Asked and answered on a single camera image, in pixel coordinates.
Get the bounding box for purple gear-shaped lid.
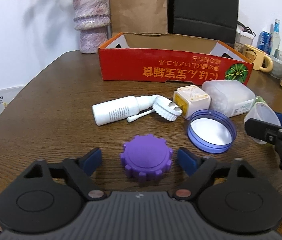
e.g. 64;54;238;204
120;134;173;183

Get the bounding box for translucent cotton swab box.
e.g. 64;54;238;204
202;80;256;118

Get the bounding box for blue transparent round lid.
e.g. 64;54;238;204
187;109;237;154

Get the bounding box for white spray bottle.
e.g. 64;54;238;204
92;95;158;126

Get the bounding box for white ribbed cap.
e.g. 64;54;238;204
152;95;182;121

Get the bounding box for cotton swab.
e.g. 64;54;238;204
127;109;155;123

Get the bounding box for white cube charger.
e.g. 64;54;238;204
172;85;211;119

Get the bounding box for yellow bear mug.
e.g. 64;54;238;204
243;44;274;73

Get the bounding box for blue soda can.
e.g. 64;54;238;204
257;31;272;55

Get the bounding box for clear glass bottle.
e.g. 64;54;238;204
270;19;281;56

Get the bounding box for clear snack container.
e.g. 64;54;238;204
234;21;256;53

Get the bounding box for orange cardboard box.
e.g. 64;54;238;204
98;33;253;86

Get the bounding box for white booklet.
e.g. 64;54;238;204
0;85;25;114

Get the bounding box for black paper bag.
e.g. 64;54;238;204
168;0;239;47

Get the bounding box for pink marbled ceramic vase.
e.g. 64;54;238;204
73;0;111;54

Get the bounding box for brown paper bag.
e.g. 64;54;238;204
110;0;168;34

